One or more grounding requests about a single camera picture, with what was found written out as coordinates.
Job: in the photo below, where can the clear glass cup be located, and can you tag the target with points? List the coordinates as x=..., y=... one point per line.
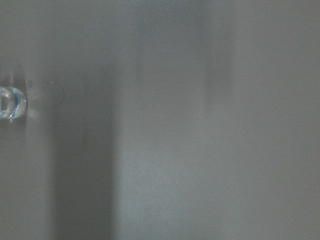
x=13, y=103

